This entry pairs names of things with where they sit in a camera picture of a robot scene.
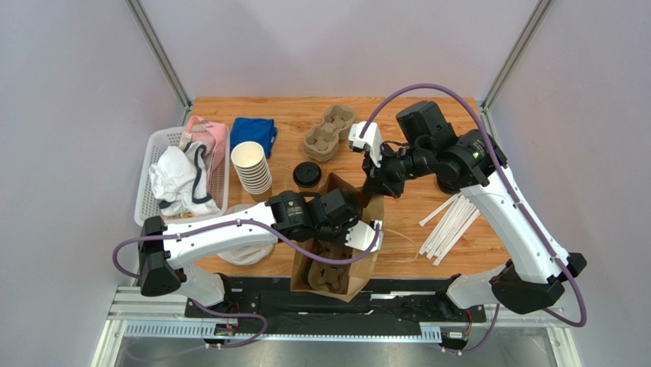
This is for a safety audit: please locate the pink cloth bag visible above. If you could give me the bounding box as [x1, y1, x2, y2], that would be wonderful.
[179, 115, 230, 172]

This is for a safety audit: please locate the stack of black lids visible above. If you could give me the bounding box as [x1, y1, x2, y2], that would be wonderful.
[436, 174, 467, 195]

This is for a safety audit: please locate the white crumpled cloth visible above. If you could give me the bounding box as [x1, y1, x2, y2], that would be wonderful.
[148, 142, 220, 216]

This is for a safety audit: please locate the white plastic basket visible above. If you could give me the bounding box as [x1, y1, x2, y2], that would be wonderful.
[134, 127, 231, 226]

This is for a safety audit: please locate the single cardboard cup carrier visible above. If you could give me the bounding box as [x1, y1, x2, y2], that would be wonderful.
[306, 241, 353, 294]

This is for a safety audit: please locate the blue folded cloth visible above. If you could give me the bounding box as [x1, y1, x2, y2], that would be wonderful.
[230, 117, 277, 159]

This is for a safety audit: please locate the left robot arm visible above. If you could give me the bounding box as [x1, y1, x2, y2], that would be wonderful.
[138, 189, 381, 306]

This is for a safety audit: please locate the white mesh food cover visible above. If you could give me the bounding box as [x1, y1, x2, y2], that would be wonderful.
[215, 203, 276, 267]

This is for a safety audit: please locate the black cup lid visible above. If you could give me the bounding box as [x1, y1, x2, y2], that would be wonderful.
[293, 161, 322, 187]

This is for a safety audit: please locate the brown paper bag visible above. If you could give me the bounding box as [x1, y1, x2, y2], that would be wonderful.
[290, 173, 385, 303]

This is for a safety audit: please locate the stack of paper cups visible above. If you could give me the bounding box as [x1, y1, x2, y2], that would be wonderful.
[231, 141, 273, 203]

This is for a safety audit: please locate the paper coffee cup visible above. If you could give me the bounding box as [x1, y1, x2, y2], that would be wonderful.
[297, 184, 319, 193]

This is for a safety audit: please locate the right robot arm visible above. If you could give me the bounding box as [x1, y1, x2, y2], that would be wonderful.
[348, 101, 587, 314]

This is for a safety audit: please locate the bundle of white straws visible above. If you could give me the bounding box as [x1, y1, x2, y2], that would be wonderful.
[418, 193, 481, 266]

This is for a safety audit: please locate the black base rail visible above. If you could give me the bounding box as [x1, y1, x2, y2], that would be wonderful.
[213, 277, 487, 336]

